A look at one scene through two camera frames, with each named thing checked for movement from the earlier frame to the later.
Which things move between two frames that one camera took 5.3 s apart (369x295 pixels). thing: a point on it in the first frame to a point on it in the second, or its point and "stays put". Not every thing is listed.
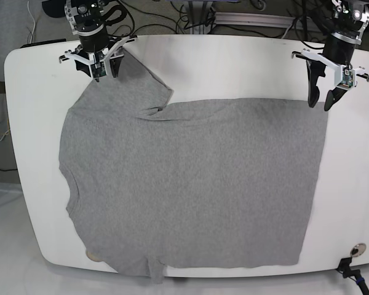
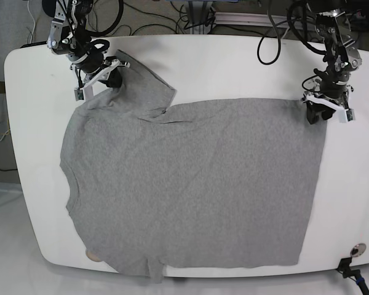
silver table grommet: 358,249 stays put
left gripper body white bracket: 99,61 to 88,92
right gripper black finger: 115,64 to 115,78
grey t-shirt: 208,183 stays put
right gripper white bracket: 345,77 to 315,106
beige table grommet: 93,257 stays put
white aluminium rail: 254,19 stays put
